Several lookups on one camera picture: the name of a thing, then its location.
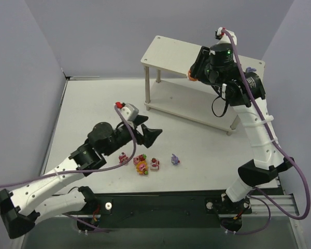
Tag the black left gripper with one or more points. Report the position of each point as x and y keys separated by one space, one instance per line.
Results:
x=138 y=132

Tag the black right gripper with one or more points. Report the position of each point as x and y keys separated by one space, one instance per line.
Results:
x=198 y=65

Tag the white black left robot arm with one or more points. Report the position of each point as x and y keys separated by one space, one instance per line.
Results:
x=21 y=209

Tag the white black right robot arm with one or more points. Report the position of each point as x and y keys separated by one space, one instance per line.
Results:
x=244 y=92

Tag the light wooden two-tier shelf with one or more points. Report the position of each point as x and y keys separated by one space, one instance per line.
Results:
x=167 y=88

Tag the pink strawberry cake toy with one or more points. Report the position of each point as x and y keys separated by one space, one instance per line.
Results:
x=139 y=158

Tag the white strawberry cake slice toy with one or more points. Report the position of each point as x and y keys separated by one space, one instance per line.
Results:
x=154 y=164

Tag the pink bear strawberry toy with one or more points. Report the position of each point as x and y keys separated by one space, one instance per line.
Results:
x=123 y=158

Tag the pink bear yellow flower toy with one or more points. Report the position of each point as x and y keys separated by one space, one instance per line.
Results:
x=142 y=168

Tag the small purple bunny toy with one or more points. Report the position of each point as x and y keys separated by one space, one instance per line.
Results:
x=175 y=160

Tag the purple bunny on pink donut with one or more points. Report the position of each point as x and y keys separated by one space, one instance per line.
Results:
x=250 y=69

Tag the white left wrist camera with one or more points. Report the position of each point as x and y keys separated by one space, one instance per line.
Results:
x=127 y=110

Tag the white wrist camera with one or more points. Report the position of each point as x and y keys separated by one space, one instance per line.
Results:
x=225 y=36
x=127 y=110

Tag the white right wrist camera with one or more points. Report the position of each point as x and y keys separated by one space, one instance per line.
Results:
x=225 y=36

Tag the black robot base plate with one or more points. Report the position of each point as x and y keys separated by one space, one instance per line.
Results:
x=176 y=209

